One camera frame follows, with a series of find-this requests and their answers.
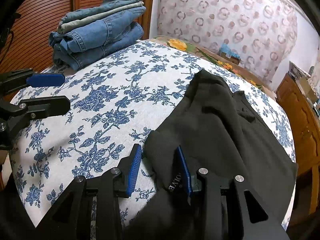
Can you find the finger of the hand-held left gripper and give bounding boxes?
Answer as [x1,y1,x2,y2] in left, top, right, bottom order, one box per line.
[0,69,66,93]
[0,95,71,132]

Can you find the wooden cabinet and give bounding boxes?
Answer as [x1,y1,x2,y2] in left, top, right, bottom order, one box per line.
[275,74,320,215]

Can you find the wooden louvered wardrobe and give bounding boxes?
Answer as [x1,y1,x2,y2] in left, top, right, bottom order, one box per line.
[0,0,155,74]

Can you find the clutter of small items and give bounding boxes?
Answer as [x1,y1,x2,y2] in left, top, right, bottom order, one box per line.
[287,60,320,107]

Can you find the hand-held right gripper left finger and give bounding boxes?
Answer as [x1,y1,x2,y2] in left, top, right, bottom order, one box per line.
[32,144,143,240]

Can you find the blue plastic packet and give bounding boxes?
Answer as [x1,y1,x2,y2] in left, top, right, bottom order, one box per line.
[219,44,242,64]

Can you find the black fabric gloves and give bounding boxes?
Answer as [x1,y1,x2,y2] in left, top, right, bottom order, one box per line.
[124,69,299,240]

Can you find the yellow flower brown blanket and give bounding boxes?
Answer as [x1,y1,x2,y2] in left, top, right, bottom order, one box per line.
[152,35,277,98]

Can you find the light blue folded jeans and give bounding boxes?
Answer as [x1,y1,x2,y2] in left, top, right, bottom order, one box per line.
[61,0,147,32]

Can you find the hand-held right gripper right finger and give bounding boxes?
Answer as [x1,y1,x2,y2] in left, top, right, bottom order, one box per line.
[177,145,288,240]

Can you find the ring patterned curtain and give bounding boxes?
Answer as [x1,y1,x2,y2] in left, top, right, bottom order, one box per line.
[156,0,299,85]

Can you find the blue floral white bedsheet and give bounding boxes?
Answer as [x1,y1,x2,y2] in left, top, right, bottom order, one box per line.
[9,40,297,233]

